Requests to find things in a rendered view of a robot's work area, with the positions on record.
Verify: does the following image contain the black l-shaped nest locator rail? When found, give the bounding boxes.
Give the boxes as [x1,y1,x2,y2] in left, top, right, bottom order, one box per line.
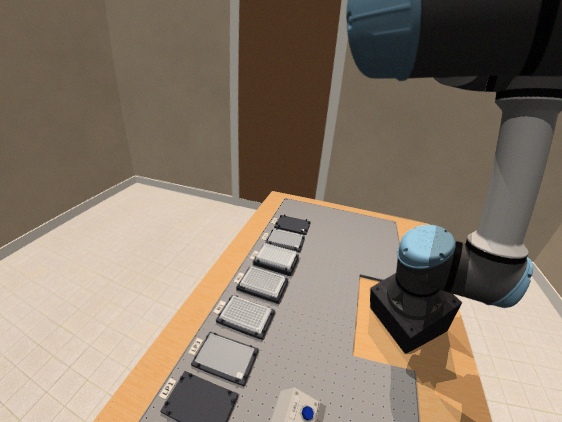
[236,267,288,304]

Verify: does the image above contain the clear plastic lid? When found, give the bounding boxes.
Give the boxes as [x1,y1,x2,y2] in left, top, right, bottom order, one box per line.
[195,333,254,380]

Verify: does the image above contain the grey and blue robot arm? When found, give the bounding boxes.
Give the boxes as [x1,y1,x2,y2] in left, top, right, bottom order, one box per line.
[346,0,562,320]

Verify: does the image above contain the beige operator button panel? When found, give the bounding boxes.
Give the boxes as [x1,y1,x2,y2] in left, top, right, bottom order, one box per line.
[271,387,320,422]

